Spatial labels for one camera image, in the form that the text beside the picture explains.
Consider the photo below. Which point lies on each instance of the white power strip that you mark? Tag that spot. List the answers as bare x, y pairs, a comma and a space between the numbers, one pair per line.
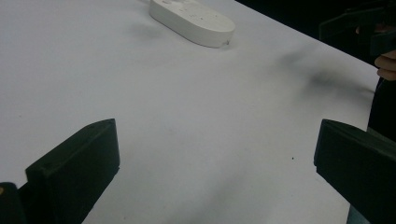
194, 20

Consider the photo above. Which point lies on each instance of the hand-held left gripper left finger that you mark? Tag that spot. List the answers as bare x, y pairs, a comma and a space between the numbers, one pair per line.
74, 165

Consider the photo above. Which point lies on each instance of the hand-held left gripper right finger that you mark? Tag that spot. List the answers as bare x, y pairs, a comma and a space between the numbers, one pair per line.
358, 165

